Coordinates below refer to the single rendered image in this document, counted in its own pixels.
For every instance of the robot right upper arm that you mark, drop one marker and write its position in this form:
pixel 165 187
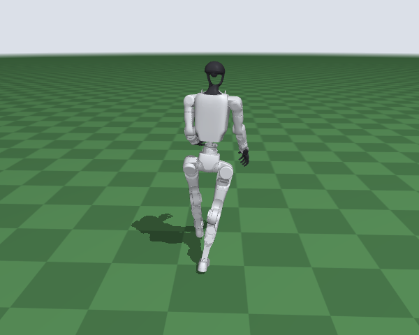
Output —
pixel 235 104

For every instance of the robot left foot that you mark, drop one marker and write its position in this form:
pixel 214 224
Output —
pixel 199 231

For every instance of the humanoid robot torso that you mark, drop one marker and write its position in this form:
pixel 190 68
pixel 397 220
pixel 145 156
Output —
pixel 211 123

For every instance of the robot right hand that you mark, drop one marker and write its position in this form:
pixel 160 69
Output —
pixel 245 155

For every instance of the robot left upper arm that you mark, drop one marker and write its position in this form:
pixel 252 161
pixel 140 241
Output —
pixel 189 115

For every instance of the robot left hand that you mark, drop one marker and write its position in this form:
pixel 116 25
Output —
pixel 200 142

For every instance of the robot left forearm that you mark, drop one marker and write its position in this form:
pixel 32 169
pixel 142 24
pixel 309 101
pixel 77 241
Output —
pixel 192 139

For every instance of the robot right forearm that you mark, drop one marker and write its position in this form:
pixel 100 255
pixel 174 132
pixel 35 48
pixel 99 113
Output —
pixel 242 140

